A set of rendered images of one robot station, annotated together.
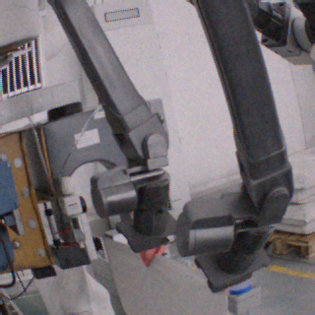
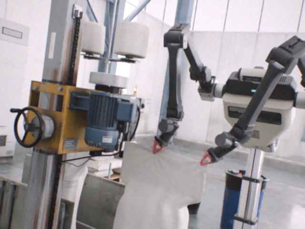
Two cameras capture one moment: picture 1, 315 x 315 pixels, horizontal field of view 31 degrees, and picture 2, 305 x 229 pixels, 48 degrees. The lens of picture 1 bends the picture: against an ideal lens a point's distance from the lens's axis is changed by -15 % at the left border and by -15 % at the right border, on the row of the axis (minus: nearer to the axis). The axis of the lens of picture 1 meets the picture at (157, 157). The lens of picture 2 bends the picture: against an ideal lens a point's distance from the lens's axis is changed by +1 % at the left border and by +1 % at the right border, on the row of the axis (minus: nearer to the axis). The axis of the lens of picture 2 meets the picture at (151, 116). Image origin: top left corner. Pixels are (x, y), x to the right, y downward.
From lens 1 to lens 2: 1.13 m
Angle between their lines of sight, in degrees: 34
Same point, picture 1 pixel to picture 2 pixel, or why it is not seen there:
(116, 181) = (170, 121)
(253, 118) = (254, 115)
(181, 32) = (32, 56)
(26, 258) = not seen: hidden behind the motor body
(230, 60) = (261, 100)
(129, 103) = (179, 100)
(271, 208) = (246, 139)
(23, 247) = not seen: hidden behind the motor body
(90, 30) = (179, 70)
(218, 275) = (215, 156)
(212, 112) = not seen: hidden behind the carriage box
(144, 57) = (16, 65)
